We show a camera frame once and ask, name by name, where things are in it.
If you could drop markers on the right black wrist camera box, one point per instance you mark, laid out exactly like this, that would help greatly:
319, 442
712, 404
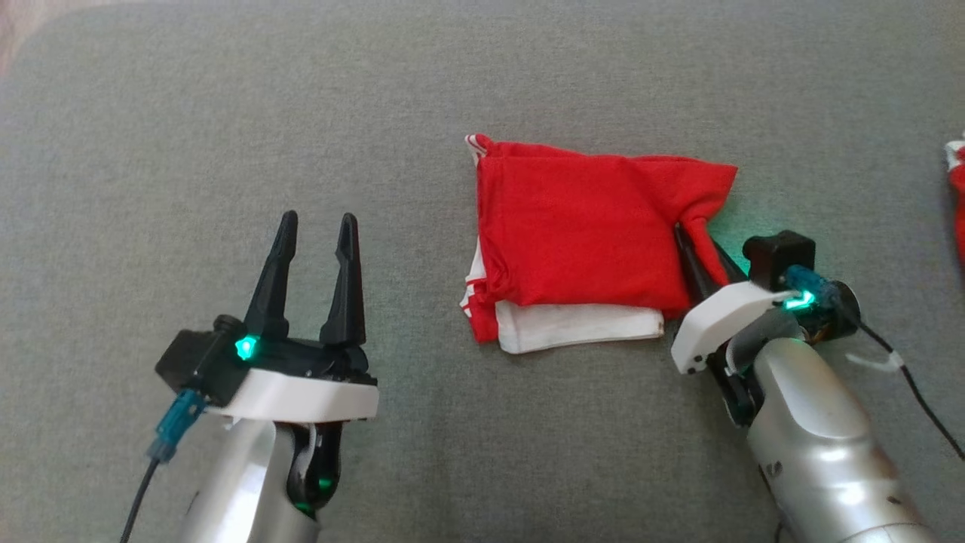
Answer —
776, 256

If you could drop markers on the red Bulls 23 jersey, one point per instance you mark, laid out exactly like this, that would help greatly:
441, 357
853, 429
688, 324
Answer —
580, 234

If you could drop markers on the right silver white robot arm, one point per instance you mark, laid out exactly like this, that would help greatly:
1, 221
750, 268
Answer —
814, 437

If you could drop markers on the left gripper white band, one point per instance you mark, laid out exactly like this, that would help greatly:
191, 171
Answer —
301, 396

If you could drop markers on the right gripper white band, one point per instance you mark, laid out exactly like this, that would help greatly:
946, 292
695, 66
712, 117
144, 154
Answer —
712, 324

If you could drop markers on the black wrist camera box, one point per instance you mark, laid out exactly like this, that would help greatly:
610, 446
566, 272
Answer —
196, 362
776, 256

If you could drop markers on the red shorts with white stripe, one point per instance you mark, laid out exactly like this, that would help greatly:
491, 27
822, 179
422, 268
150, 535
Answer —
957, 188

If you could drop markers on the grey sofa seat cushion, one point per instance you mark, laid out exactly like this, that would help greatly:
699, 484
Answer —
226, 113

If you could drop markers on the left black wrist camera box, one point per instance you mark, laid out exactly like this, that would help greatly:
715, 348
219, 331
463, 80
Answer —
196, 362

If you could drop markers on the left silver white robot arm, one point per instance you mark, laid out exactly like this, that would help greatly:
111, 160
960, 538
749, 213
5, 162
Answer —
234, 483

